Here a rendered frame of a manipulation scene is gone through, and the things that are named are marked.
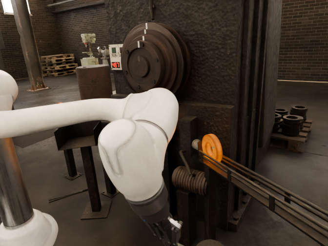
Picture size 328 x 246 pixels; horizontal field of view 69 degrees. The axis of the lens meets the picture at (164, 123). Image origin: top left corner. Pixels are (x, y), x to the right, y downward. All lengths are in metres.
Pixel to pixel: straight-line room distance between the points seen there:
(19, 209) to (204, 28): 1.22
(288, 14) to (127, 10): 5.95
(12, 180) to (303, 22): 7.02
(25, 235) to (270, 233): 1.45
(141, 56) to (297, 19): 6.20
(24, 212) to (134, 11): 1.30
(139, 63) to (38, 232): 0.94
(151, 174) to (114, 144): 0.10
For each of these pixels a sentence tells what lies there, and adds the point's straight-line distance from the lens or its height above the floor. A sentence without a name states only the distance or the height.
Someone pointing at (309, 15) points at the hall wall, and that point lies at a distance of 7.29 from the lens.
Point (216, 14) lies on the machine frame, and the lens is 1.43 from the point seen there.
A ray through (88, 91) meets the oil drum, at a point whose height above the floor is 0.49.
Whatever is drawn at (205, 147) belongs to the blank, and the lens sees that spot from 1.29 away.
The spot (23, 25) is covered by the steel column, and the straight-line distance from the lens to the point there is 8.35.
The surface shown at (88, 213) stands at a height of 0.01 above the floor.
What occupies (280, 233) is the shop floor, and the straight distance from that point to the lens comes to 1.90.
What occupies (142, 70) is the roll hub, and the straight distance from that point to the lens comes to 1.40.
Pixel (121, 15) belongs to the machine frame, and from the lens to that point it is 1.81.
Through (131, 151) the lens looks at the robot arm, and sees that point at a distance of 0.41.
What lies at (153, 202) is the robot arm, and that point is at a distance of 0.51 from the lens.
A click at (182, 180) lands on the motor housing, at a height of 0.49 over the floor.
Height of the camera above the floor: 1.25
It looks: 19 degrees down
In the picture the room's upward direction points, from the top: 3 degrees counter-clockwise
